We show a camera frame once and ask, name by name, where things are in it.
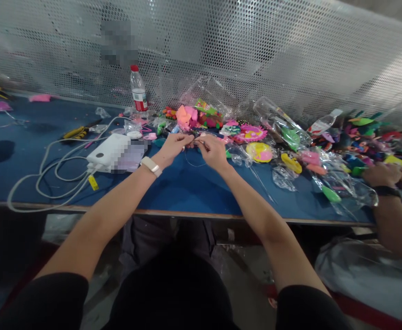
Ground person's right hand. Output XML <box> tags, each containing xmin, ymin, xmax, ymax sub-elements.
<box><xmin>196</xmin><ymin>135</ymin><xmax>232</xmax><ymax>173</ymax></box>

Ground person's left hand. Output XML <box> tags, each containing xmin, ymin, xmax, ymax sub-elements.
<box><xmin>156</xmin><ymin>132</ymin><xmax>196</xmax><ymax>169</ymax></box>

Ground person's left fingers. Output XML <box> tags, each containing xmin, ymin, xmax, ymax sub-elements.
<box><xmin>173</xmin><ymin>133</ymin><xmax>196</xmax><ymax>150</ymax></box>

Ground person's right fingers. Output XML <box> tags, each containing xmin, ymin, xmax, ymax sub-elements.
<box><xmin>196</xmin><ymin>135</ymin><xmax>215</xmax><ymax>155</ymax></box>

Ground small clear packet with toy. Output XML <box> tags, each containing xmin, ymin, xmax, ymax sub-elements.
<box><xmin>185</xmin><ymin>128</ymin><xmax>222</xmax><ymax>149</ymax></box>

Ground thin metal wire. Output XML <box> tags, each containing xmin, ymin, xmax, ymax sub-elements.
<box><xmin>181</xmin><ymin>146</ymin><xmax>210</xmax><ymax>168</ymax></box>

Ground pile of colourful foam shapes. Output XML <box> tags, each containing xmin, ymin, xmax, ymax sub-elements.
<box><xmin>155</xmin><ymin>97</ymin><xmax>226</xmax><ymax>135</ymax></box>

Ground pink foam strips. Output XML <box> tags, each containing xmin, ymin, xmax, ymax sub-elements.
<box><xmin>136</xmin><ymin>118</ymin><xmax>157</xmax><ymax>142</ymax></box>

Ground blue table mat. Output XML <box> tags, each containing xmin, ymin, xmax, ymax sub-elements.
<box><xmin>0</xmin><ymin>96</ymin><xmax>402</xmax><ymax>224</ymax></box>

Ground pink flower foam piece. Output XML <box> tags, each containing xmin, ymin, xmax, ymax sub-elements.
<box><xmin>233</xmin><ymin>121</ymin><xmax>269</xmax><ymax>143</ymax></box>

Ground crumpled clear plastic bag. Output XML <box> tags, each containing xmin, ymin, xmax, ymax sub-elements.
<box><xmin>179</xmin><ymin>76</ymin><xmax>237</xmax><ymax>115</ymax></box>

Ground yellow pink round foam piece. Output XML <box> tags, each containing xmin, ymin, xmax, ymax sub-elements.
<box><xmin>245</xmin><ymin>141</ymin><xmax>274</xmax><ymax>163</ymax></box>

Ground clear bottle with red cap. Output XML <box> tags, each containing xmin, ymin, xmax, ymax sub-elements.
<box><xmin>130</xmin><ymin>65</ymin><xmax>149</xmax><ymax>115</ymax></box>

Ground white power bank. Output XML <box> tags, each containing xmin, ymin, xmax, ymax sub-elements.
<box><xmin>86</xmin><ymin>133</ymin><xmax>148</xmax><ymax>175</ymax></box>

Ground large clear bag with green foam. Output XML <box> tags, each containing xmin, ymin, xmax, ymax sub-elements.
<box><xmin>252</xmin><ymin>96</ymin><xmax>313</xmax><ymax>153</ymax></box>

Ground flat clear plastic bag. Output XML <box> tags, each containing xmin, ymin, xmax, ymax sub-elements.
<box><xmin>272</xmin><ymin>164</ymin><xmax>299</xmax><ymax>193</ymax></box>

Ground yellow foam figure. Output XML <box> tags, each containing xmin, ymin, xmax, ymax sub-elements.
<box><xmin>280</xmin><ymin>152</ymin><xmax>303</xmax><ymax>174</ymax></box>

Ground perforated metal panel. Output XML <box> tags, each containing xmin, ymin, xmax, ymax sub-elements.
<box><xmin>0</xmin><ymin>0</ymin><xmax>402</xmax><ymax>128</ymax></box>

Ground yellow black pliers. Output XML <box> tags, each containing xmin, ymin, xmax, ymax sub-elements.
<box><xmin>61</xmin><ymin>118</ymin><xmax>102</xmax><ymax>140</ymax></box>

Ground clear bottle with white cap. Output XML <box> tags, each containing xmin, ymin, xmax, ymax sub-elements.
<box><xmin>307</xmin><ymin>109</ymin><xmax>344</xmax><ymax>137</ymax></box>

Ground person's legs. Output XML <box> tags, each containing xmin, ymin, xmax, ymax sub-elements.
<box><xmin>110</xmin><ymin>215</ymin><xmax>243</xmax><ymax>330</ymax></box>

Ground long clear bag with green piece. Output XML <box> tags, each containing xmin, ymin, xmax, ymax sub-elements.
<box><xmin>309</xmin><ymin>159</ymin><xmax>380</xmax><ymax>218</ymax></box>

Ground heap of dark foam toys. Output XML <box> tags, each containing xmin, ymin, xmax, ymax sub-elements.
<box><xmin>321</xmin><ymin>109</ymin><xmax>402</xmax><ymax>174</ymax></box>

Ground white plastic sack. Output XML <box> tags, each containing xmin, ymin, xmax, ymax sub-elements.
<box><xmin>313</xmin><ymin>236</ymin><xmax>402</xmax><ymax>319</ymax></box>

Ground white cable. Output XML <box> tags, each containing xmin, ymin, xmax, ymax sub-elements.
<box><xmin>7</xmin><ymin>116</ymin><xmax>134</xmax><ymax>212</ymax></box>

